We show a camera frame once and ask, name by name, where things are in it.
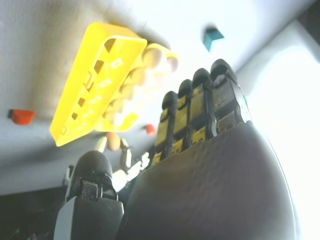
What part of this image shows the brown egg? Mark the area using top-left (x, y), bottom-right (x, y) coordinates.
top-left (105, 132), bottom-right (121, 152)

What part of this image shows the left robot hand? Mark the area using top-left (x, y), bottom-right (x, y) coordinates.
top-left (53, 58), bottom-right (305, 240)

